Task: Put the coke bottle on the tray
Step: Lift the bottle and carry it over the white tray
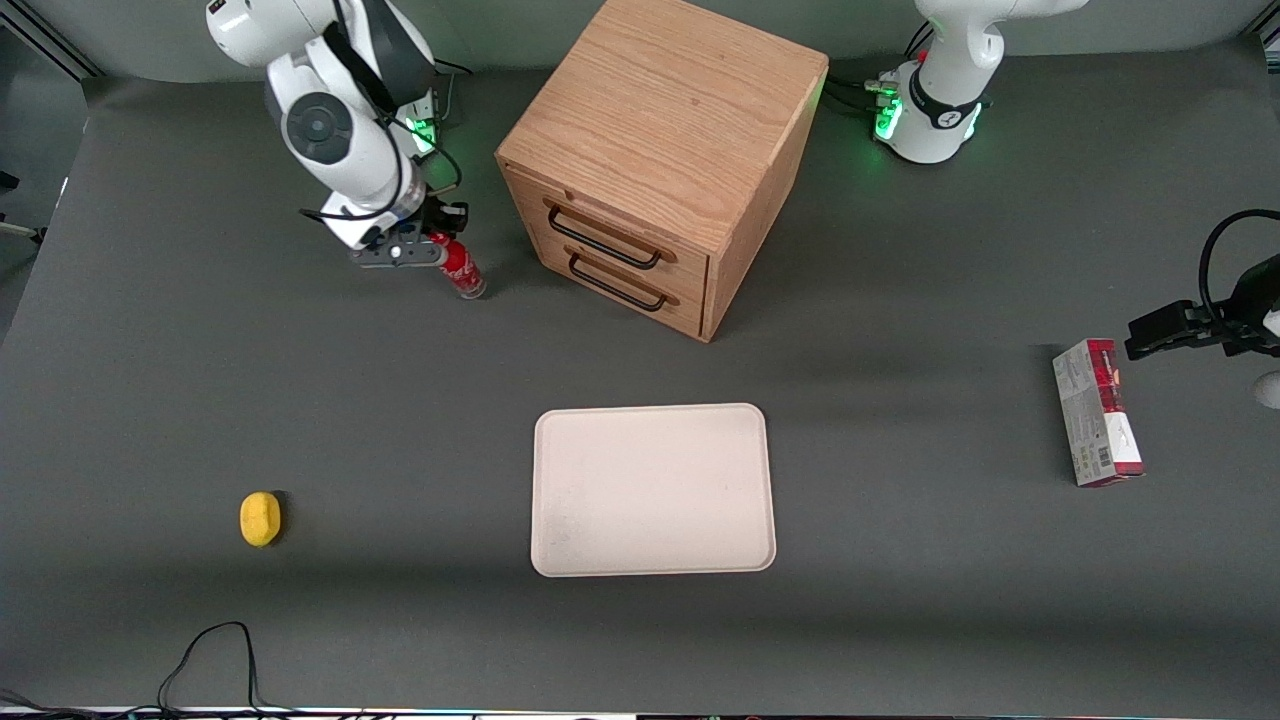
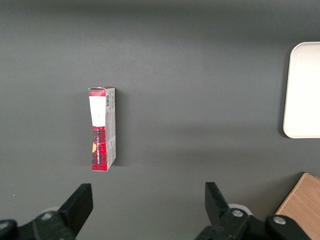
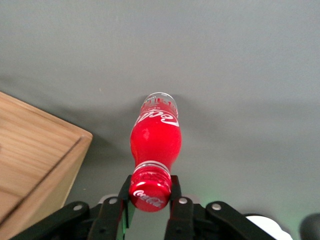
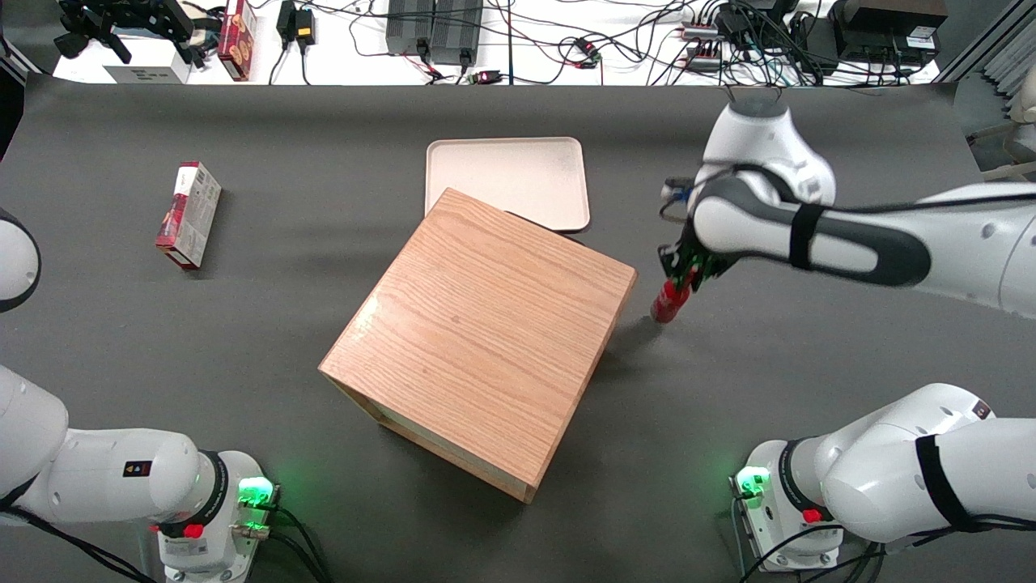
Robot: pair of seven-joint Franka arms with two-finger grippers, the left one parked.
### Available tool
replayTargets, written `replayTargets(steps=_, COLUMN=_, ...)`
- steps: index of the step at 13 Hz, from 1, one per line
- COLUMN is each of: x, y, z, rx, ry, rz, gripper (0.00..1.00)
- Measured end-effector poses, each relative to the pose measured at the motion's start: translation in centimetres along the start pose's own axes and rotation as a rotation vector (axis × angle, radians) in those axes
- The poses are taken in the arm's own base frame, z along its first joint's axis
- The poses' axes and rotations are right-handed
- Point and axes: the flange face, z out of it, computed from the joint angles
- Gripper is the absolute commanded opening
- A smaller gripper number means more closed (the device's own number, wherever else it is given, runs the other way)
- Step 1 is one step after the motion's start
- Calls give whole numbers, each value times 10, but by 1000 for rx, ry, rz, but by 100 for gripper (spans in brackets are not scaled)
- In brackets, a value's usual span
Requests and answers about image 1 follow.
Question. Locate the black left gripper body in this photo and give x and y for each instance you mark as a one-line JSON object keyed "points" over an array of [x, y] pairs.
{"points": [[1232, 327]]}

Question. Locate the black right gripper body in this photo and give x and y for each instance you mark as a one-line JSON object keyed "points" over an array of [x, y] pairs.
{"points": [[437, 218]]}

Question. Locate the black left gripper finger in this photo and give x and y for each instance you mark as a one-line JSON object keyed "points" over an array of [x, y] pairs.
{"points": [[1190, 308], [1160, 335]]}

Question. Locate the red coke bottle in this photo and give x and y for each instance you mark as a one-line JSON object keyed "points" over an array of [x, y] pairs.
{"points": [[462, 270]]}

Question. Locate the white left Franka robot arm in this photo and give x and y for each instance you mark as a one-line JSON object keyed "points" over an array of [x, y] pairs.
{"points": [[945, 100]]}

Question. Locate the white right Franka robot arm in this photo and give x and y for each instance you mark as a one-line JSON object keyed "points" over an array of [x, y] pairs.
{"points": [[340, 150]]}

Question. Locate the white rectangular plastic tray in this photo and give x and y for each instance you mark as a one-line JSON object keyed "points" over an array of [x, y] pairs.
{"points": [[650, 490]]}

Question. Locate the red and grey carton box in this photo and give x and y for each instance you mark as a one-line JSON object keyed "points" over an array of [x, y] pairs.
{"points": [[1095, 420]]}

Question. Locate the wooden drawer front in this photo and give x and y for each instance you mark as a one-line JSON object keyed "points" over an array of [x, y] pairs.
{"points": [[685, 312], [690, 270]]}

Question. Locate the wooden drawer cabinet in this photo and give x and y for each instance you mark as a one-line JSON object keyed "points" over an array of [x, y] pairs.
{"points": [[660, 110]]}

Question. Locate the yellow lemon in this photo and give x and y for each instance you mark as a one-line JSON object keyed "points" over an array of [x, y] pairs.
{"points": [[260, 520]]}

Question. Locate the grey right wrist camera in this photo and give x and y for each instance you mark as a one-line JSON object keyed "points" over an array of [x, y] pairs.
{"points": [[395, 255]]}

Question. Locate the grey metal frame rail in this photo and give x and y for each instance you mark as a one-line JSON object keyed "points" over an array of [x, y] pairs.
{"points": [[1265, 32], [60, 40]]}

